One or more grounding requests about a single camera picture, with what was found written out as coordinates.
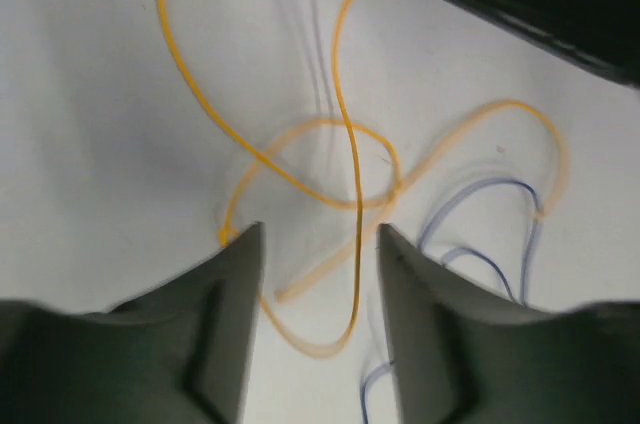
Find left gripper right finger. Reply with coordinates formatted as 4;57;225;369
378;224;639;423

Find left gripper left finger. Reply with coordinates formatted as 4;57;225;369
1;223;264;423

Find blue thin wire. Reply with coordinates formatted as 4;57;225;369
360;179;546;424

